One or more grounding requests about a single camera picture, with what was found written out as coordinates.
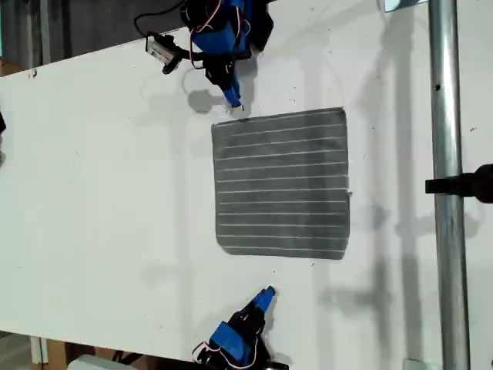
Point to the grey white-striped towel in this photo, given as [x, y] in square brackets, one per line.
[281, 185]

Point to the white plastic container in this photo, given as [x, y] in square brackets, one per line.
[92, 364]

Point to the brown cardboard box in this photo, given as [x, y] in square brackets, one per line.
[9, 66]

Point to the dark object at table edge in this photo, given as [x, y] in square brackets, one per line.
[2, 123]

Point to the short black camera stalk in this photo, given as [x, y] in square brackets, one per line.
[188, 54]

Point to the black camera box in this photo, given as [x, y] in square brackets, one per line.
[159, 48]

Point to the white table frame bars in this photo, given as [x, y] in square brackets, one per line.
[38, 348]

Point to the steel post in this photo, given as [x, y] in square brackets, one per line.
[447, 115]

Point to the black post clamp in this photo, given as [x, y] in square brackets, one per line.
[473, 185]

